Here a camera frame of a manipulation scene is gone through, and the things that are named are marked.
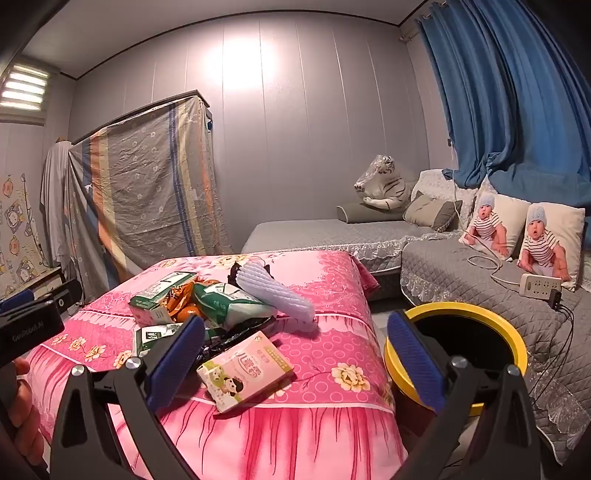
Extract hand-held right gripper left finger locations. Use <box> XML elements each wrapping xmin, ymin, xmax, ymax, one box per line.
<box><xmin>51</xmin><ymin>316</ymin><xmax>206</xmax><ymax>480</ymax></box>

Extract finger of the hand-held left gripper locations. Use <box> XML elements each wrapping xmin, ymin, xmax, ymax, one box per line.
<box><xmin>44</xmin><ymin>278</ymin><xmax>84</xmax><ymax>308</ymax></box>

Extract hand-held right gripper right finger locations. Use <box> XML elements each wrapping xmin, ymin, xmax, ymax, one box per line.
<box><xmin>387</xmin><ymin>310</ymin><xmax>541</xmax><ymax>480</ymax></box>

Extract green milk carton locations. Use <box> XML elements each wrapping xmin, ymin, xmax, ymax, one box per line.
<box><xmin>129</xmin><ymin>271</ymin><xmax>197</xmax><ymax>324</ymax></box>
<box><xmin>133</xmin><ymin>322</ymin><xmax>185</xmax><ymax>357</ymax></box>

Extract orange snack wrapper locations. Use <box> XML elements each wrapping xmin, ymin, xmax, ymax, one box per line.
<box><xmin>164</xmin><ymin>279</ymin><xmax>218</xmax><ymax>324</ymax></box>

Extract yellow rimmed bin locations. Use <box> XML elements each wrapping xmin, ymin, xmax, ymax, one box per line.
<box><xmin>384</xmin><ymin>302</ymin><xmax>528</xmax><ymax>439</ymax></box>

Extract pink paper box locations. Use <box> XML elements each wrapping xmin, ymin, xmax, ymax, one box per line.
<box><xmin>197</xmin><ymin>330</ymin><xmax>296</xmax><ymax>414</ymax></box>

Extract green white snack bag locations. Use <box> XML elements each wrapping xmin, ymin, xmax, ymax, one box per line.
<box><xmin>191</xmin><ymin>281</ymin><xmax>278</xmax><ymax>330</ymax></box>

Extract white foam net sleeve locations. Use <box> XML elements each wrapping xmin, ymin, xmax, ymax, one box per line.
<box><xmin>235</xmin><ymin>259</ymin><xmax>317</xmax><ymax>334</ymax></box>

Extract person's left hand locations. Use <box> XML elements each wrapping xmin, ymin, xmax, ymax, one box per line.
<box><xmin>0</xmin><ymin>359</ymin><xmax>47</xmax><ymax>446</ymax></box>

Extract black plastic bag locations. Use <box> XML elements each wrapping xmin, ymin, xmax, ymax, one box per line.
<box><xmin>198</xmin><ymin>323</ymin><xmax>250</xmax><ymax>370</ymax></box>

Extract cartoon printed cloth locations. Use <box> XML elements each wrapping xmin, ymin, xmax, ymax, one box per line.
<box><xmin>0</xmin><ymin>173</ymin><xmax>47</xmax><ymax>296</ymax></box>

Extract pink floral blanket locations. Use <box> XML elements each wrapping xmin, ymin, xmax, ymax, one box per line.
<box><xmin>23</xmin><ymin>250</ymin><xmax>409</xmax><ymax>480</ymax></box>

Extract grey hanging cloth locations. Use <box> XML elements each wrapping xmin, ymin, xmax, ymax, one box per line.
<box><xmin>41</xmin><ymin>141</ymin><xmax>75</xmax><ymax>273</ymax></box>

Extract striped cloth covered wardrobe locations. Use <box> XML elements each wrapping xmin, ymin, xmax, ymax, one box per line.
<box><xmin>67</xmin><ymin>90</ymin><xmax>232</xmax><ymax>296</ymax></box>

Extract white power strip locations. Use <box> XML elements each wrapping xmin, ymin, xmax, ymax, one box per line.
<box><xmin>519</xmin><ymin>272</ymin><xmax>563</xmax><ymax>296</ymax></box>

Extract grey cushion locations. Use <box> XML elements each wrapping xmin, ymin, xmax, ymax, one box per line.
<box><xmin>403</xmin><ymin>191</ymin><xmax>462</xmax><ymax>233</ymax></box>

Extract baby print pillow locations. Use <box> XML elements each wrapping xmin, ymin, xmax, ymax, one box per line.
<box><xmin>462</xmin><ymin>178</ymin><xmax>532</xmax><ymax>259</ymax></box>
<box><xmin>517</xmin><ymin>200</ymin><xmax>586</xmax><ymax>291</ymax></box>

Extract grey bolster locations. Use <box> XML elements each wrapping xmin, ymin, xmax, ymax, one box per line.
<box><xmin>336</xmin><ymin>202</ymin><xmax>411</xmax><ymax>224</ymax></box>

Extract grey quilted sofa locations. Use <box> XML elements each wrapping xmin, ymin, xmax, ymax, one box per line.
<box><xmin>241</xmin><ymin>168</ymin><xmax>591</xmax><ymax>467</ymax></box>

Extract wrapped tiger plush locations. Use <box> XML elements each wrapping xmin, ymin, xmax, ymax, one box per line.
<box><xmin>354</xmin><ymin>154</ymin><xmax>414</xmax><ymax>210</ymax></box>

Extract window blind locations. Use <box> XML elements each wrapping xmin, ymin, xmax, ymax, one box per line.
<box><xmin>0</xmin><ymin>58</ymin><xmax>51</xmax><ymax>125</ymax></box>

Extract blue curtain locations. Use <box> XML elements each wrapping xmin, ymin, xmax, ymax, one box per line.
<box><xmin>418</xmin><ymin>0</ymin><xmax>591</xmax><ymax>188</ymax></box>

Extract white cable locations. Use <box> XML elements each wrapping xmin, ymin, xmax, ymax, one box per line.
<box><xmin>445</xmin><ymin>138</ymin><xmax>522</xmax><ymax>284</ymax></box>

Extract black cables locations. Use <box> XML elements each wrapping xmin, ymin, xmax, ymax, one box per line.
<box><xmin>526</xmin><ymin>291</ymin><xmax>578</xmax><ymax>407</ymax></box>

